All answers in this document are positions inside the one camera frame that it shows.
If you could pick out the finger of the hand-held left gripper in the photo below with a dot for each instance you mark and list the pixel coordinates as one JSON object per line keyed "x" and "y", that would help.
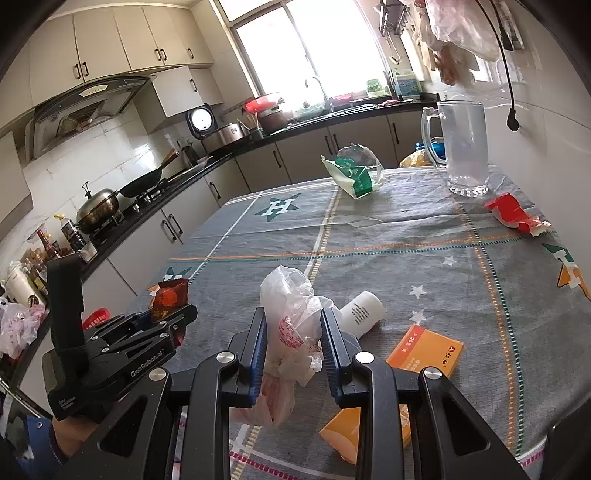
{"x": 124, "y": 324}
{"x": 178, "y": 321}

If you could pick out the red plastic basket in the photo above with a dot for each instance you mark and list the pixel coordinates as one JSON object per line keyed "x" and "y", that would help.
{"x": 97, "y": 318}

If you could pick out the soy sauce bottle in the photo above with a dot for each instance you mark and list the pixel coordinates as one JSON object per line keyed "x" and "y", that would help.
{"x": 71, "y": 235}

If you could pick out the sink faucet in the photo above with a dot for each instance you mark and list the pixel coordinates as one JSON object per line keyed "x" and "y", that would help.
{"x": 318, "y": 85}

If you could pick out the cream electric kettle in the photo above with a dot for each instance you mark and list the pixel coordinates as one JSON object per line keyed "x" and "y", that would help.
{"x": 21, "y": 286}

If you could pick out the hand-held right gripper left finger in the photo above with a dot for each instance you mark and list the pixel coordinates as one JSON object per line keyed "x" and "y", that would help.
{"x": 258, "y": 350}

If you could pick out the hanging brown food bag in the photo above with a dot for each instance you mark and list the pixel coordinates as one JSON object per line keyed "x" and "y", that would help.
{"x": 455, "y": 69}

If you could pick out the cream wall cabinets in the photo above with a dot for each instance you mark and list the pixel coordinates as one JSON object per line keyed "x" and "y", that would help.
{"x": 101, "y": 41}

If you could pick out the green white milk bag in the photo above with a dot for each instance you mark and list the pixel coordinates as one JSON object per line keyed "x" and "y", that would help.
{"x": 353, "y": 175}

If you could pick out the yellow plastic bag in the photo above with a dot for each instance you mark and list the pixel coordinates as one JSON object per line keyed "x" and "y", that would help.
{"x": 415, "y": 160}

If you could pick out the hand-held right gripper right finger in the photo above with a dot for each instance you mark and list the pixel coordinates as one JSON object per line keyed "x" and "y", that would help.
{"x": 328, "y": 350}

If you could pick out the black wok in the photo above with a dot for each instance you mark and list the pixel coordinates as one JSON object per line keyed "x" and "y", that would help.
{"x": 143, "y": 182}

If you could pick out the hanging plastic bags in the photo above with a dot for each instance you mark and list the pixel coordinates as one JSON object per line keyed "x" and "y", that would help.
{"x": 452, "y": 27}

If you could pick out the clear glass pitcher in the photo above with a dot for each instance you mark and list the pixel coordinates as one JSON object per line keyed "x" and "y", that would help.
{"x": 466, "y": 147}

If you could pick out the blue denim clothing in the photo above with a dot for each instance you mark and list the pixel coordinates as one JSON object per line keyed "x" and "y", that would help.
{"x": 34, "y": 443}

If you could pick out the blue white carton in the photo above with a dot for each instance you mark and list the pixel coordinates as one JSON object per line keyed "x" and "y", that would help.
{"x": 408, "y": 85}

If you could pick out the red bowl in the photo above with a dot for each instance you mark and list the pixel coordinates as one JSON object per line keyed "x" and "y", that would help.
{"x": 261, "y": 104}

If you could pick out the kitchen window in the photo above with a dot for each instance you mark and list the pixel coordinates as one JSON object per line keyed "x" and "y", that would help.
{"x": 300, "y": 46}

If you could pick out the pink white plastic bag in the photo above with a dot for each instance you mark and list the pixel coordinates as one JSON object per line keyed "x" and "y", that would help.
{"x": 18, "y": 325}

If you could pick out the white plastic bottle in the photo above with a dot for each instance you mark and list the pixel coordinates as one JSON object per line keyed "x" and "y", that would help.
{"x": 362, "y": 314}

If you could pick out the range hood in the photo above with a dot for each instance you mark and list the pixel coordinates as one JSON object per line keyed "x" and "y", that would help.
{"x": 87, "y": 101}

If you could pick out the steel rice cooker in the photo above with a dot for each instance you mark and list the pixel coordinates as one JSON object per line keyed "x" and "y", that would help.
{"x": 226, "y": 134}

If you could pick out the black gas stove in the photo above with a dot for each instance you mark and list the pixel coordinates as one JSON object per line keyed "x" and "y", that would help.
{"x": 152, "y": 197}

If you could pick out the steel lidded pot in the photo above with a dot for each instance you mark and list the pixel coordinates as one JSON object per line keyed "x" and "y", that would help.
{"x": 97, "y": 207}

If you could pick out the crumpled red wrapper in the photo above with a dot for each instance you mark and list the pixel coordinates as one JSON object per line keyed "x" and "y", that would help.
{"x": 512, "y": 212}

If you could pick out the dark red snack packet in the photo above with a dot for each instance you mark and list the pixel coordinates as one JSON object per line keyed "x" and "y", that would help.
{"x": 168, "y": 297}

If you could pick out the cream base cabinets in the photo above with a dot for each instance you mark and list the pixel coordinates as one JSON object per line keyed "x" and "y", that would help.
{"x": 258, "y": 170}

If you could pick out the black kitchen countertop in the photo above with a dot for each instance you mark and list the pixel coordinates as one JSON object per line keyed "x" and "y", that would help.
{"x": 295, "y": 129}

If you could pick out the chopstick holder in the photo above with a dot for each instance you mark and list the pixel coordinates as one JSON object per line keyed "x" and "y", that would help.
{"x": 253, "y": 129}

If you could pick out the black chair back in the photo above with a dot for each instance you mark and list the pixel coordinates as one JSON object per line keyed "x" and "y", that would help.
{"x": 570, "y": 452}

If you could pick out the brown pot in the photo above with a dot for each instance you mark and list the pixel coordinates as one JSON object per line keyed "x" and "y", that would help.
{"x": 274, "y": 121}

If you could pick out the blue plastic bag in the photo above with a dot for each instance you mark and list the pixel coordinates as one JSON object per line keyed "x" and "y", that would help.
{"x": 422, "y": 148}

